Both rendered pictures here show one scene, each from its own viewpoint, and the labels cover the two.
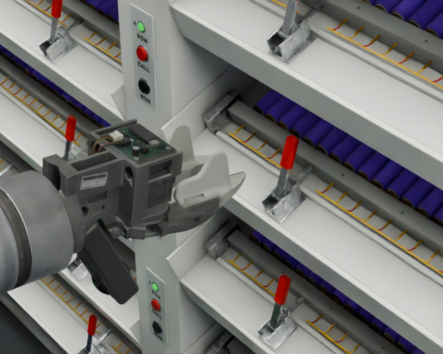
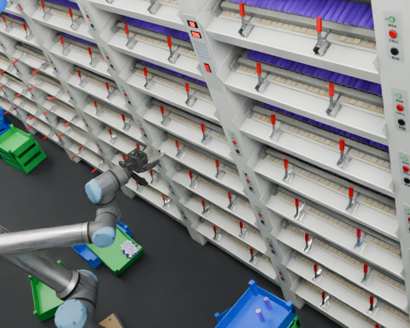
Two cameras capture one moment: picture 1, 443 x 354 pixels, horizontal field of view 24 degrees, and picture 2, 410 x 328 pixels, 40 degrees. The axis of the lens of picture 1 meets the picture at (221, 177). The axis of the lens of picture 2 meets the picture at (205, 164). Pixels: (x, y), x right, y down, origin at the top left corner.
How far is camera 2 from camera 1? 1.52 m
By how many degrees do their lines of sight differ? 10
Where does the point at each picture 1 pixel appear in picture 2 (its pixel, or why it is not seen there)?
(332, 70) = (174, 126)
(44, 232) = (120, 176)
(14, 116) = (125, 146)
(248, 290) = (187, 176)
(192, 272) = (174, 176)
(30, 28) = (120, 123)
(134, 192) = (138, 163)
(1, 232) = (112, 177)
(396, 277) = (204, 166)
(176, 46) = (147, 125)
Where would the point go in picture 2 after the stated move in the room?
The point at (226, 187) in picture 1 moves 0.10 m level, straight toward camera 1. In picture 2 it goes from (160, 156) to (159, 172)
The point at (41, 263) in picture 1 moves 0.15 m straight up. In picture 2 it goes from (122, 182) to (107, 155)
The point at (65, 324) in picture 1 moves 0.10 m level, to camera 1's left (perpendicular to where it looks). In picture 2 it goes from (158, 200) to (142, 204)
